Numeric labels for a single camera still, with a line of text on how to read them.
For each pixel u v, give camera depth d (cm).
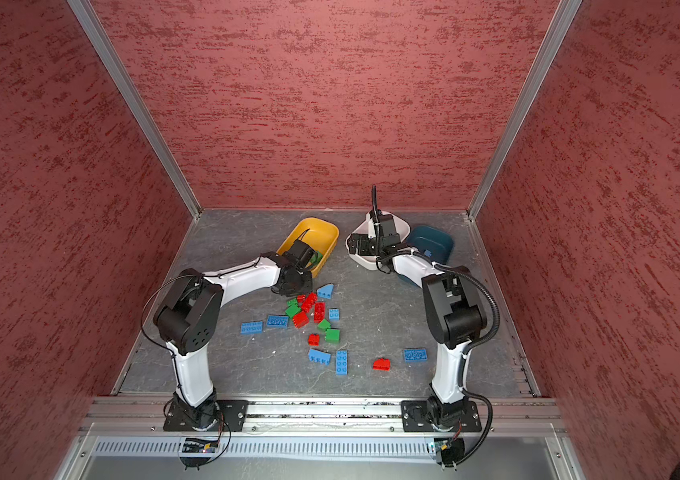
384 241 77
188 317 50
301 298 94
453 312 52
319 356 82
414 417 74
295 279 81
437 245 111
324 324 88
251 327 88
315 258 82
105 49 76
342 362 82
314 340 86
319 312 92
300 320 88
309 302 94
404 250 71
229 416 74
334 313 92
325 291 95
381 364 82
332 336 85
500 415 75
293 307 92
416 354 83
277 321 91
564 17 71
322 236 109
